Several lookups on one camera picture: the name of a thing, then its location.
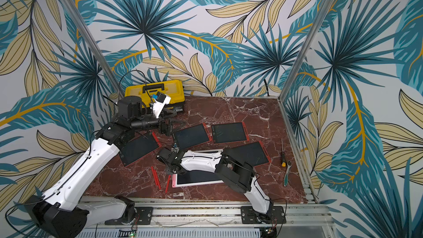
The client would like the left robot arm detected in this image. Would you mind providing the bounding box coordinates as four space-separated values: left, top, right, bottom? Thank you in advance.
24 92 176 238

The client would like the red stylus angled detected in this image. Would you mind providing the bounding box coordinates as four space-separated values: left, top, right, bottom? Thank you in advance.
153 169 161 189

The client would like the red stylus beside pink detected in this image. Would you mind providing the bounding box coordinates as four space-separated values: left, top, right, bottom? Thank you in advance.
150 166 160 188

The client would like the red stylus near tablet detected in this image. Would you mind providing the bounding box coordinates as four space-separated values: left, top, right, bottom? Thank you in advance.
165 175 172 193

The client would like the red tablet centre back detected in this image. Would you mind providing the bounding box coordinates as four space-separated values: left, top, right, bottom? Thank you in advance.
173 123 211 150

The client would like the red tablet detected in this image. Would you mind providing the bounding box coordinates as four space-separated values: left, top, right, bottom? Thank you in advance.
211 122 249 144
229 141 270 166
119 132 162 167
173 123 211 150

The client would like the large pink writing tablet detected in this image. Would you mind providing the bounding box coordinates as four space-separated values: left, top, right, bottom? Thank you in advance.
172 149 223 188

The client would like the red tablet far left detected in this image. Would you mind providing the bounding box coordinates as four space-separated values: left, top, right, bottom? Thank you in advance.
119 132 162 167

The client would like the red tablet right back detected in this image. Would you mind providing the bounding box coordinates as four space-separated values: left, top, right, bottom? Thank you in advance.
211 122 249 144

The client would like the red tablet right front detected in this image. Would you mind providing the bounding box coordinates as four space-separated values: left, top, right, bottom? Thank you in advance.
229 141 270 166

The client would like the yellow black toolbox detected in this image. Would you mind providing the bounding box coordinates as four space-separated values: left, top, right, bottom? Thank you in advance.
125 80 185 112

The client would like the black yellow screwdriver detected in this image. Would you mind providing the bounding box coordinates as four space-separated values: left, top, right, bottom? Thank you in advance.
281 139 286 167

